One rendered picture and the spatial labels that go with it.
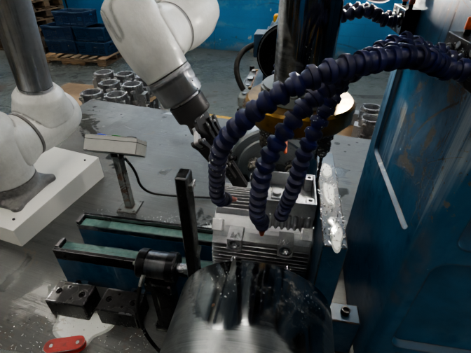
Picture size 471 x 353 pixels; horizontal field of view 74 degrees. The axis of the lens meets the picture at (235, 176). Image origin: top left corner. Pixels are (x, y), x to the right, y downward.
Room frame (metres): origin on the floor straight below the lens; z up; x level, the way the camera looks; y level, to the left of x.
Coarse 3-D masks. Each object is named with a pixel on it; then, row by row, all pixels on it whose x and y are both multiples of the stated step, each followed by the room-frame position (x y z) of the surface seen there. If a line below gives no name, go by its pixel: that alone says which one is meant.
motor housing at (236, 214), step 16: (240, 192) 0.54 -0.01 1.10; (224, 208) 0.49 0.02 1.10; (240, 208) 0.49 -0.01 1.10; (224, 224) 0.47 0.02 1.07; (240, 224) 0.47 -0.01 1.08; (224, 240) 0.44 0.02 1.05; (256, 240) 0.43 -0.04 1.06; (272, 240) 0.43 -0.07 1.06; (224, 256) 0.43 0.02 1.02; (240, 256) 0.42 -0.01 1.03; (256, 256) 0.42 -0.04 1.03; (272, 256) 0.42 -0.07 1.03; (304, 256) 0.41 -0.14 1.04; (304, 272) 0.41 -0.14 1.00
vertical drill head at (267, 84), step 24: (288, 0) 0.48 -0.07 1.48; (312, 0) 0.46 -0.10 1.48; (336, 0) 0.47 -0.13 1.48; (288, 24) 0.47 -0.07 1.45; (312, 24) 0.46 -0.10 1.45; (336, 24) 0.47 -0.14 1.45; (288, 48) 0.47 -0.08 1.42; (312, 48) 0.46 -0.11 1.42; (288, 72) 0.47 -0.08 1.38; (264, 120) 0.44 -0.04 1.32; (336, 120) 0.42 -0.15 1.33; (264, 144) 0.46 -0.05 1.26
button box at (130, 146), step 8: (88, 136) 0.84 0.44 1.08; (96, 136) 0.84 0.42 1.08; (104, 136) 0.83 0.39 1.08; (112, 136) 0.83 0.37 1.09; (88, 144) 0.82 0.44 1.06; (96, 144) 0.82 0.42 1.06; (104, 144) 0.82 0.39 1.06; (112, 144) 0.81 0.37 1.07; (120, 144) 0.81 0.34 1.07; (128, 144) 0.81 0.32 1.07; (136, 144) 0.80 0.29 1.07; (144, 144) 0.85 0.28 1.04; (96, 152) 0.85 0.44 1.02; (104, 152) 0.81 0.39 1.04; (112, 152) 0.80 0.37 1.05; (120, 152) 0.80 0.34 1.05; (128, 152) 0.79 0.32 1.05; (136, 152) 0.79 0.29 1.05; (144, 152) 0.84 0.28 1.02
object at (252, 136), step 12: (252, 132) 0.73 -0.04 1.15; (240, 144) 0.73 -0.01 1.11; (252, 144) 0.72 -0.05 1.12; (288, 144) 0.71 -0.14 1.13; (240, 156) 0.73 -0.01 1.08; (252, 156) 0.72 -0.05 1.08; (288, 156) 0.71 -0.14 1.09; (240, 168) 0.73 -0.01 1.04; (276, 168) 0.71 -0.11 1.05; (288, 168) 0.68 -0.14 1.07; (312, 168) 0.70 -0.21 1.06
